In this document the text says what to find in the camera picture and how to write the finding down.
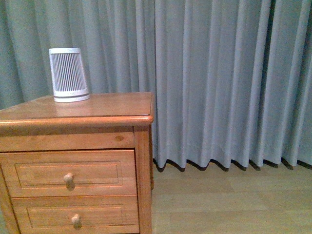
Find lower drawer wooden knob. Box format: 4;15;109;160
71;214;81;229

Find drawer wooden knob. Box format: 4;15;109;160
71;214;81;229
63;173;74;187

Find wooden nightstand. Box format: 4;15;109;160
0;92;154;234

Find white ribbed air purifier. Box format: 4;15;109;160
49;48;90;103

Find grey pleated curtain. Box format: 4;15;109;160
0;0;312;168

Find upper drawer wooden knob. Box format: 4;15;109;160
63;173;74;187

